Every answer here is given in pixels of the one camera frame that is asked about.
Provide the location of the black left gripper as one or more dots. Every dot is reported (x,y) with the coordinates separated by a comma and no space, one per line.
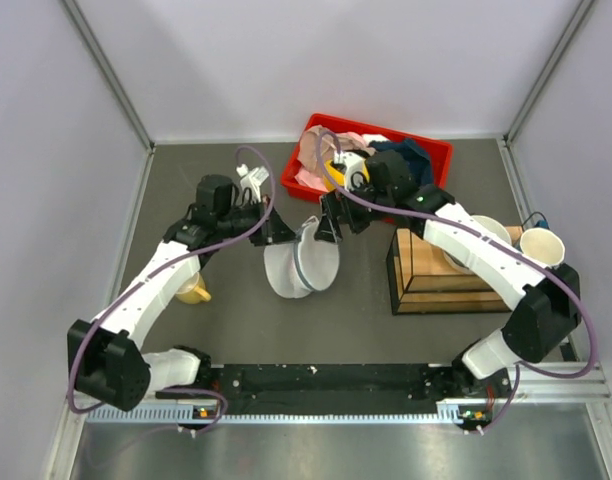
(277,231)

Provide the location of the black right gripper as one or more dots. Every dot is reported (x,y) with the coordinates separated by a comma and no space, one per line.
(330,229)

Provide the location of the white mesh laundry bag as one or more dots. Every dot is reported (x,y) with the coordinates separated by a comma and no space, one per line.
(297,269)

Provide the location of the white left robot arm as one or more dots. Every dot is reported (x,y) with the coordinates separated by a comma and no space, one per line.
(105,357)

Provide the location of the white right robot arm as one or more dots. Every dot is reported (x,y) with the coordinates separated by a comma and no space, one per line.
(544,301)

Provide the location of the pink garment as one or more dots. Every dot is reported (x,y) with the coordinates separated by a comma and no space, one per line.
(349,141)

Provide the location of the beige garment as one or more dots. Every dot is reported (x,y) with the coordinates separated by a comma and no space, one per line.
(308,146)

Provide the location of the white garment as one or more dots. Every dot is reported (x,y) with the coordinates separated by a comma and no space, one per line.
(374,138)

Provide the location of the yellow mug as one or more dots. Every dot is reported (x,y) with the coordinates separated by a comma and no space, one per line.
(193,291)

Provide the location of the navy blue garment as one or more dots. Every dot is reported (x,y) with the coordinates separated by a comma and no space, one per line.
(417,159)

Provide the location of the red plastic bin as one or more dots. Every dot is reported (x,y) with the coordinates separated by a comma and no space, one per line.
(438,152)

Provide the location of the cream bowl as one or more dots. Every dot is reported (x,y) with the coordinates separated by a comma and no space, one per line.
(492,226)

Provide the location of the blue cup cream inside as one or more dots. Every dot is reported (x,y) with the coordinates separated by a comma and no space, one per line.
(539,242)

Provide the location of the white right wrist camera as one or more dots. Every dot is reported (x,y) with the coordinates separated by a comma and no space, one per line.
(353,167)

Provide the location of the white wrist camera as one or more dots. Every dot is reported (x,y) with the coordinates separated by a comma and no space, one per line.
(353,167)
(251,181)

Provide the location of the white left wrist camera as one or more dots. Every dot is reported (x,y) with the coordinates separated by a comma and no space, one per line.
(251,181)

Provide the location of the black wire wooden shelf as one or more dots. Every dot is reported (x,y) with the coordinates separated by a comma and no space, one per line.
(422,280)

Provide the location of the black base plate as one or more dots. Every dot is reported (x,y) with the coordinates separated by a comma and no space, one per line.
(347,389)

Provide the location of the grey slotted cable duct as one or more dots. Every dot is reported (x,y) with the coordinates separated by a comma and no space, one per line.
(190,414)

